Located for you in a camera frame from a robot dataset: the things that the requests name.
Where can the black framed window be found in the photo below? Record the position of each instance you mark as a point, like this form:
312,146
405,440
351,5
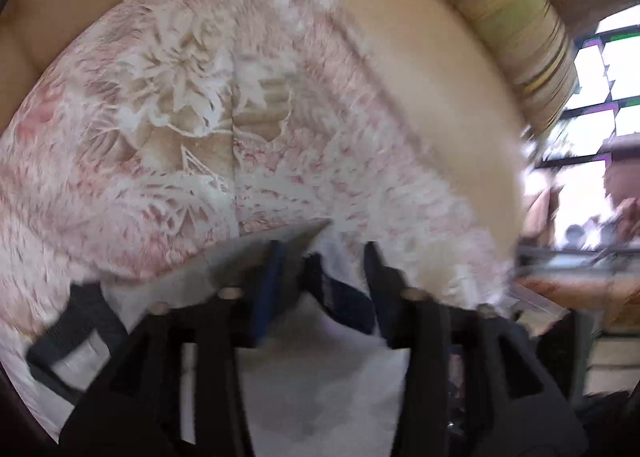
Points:
590,67

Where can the beige tufted leather sofa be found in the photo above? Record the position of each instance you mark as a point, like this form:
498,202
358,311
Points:
425,62

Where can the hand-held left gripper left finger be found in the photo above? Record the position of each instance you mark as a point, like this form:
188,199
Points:
267,297

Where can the grey knit sweater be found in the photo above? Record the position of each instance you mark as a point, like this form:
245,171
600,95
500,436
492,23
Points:
325,387

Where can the pink floral blanket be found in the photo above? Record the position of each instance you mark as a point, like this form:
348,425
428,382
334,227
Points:
150,137

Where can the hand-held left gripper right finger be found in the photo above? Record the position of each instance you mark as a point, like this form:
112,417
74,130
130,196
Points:
382,287

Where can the striped pillow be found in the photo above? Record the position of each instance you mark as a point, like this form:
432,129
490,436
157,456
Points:
500,12

